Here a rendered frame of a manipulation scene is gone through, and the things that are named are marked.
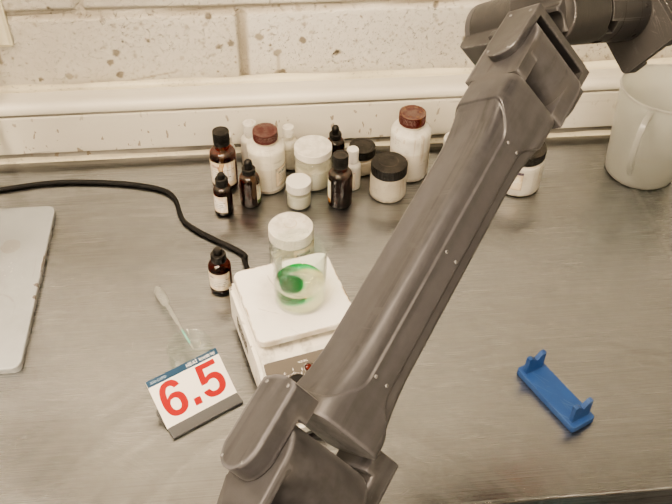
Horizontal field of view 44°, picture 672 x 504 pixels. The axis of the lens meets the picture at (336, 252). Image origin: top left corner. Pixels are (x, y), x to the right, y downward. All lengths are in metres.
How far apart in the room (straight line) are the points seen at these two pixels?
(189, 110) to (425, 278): 0.76
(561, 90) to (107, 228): 0.72
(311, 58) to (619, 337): 0.60
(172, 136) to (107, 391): 0.46
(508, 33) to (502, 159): 0.12
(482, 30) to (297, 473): 0.45
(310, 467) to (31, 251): 0.74
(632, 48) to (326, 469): 0.49
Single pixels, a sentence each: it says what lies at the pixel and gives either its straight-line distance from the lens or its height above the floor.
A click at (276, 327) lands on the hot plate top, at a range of 0.94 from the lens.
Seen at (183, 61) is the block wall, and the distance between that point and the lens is 1.30.
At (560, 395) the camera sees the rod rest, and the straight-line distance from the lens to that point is 1.02.
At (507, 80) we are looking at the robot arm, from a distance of 0.67.
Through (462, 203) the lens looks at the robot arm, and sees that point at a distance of 0.62.
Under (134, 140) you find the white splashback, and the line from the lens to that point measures 1.33.
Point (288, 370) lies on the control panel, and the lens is 0.94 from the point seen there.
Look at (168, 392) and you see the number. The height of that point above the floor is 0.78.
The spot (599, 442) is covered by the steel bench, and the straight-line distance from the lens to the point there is 1.01.
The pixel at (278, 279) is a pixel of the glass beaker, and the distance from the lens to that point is 0.93.
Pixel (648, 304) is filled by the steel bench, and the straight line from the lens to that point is 1.17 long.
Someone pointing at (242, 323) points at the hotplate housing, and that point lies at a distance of 0.98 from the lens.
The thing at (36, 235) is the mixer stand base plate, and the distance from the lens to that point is 1.23.
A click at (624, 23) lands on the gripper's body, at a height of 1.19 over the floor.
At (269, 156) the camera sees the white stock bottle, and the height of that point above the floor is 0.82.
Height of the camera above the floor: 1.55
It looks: 44 degrees down
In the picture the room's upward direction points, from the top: 1 degrees clockwise
